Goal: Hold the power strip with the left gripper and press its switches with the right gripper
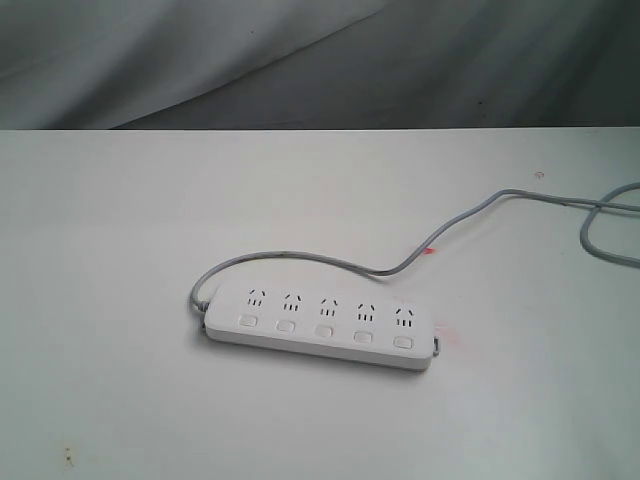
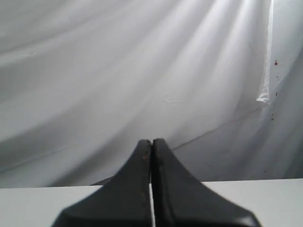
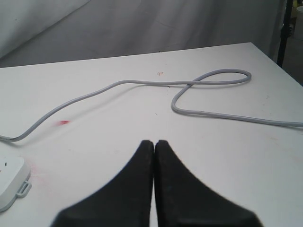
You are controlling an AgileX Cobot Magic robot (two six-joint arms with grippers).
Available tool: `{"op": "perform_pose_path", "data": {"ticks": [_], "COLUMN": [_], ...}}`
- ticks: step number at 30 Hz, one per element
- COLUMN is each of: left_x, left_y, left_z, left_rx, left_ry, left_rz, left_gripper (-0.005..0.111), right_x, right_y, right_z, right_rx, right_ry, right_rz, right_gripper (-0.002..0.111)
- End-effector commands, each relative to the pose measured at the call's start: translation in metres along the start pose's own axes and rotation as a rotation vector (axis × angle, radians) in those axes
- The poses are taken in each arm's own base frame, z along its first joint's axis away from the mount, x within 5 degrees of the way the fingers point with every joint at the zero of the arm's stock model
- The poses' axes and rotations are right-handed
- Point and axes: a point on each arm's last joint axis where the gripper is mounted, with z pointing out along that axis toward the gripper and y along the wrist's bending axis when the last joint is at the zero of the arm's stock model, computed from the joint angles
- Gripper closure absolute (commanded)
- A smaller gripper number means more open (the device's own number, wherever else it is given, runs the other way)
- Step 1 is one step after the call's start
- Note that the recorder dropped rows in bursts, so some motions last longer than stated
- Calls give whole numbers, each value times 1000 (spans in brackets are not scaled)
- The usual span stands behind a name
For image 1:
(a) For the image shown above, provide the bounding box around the white five-outlet power strip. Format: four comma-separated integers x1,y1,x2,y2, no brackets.
204,281,441,371

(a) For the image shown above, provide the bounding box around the grey backdrop cloth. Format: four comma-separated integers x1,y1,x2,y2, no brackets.
1,1,639,130

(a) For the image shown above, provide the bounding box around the grey power cable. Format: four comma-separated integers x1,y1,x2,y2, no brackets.
188,181,640,314

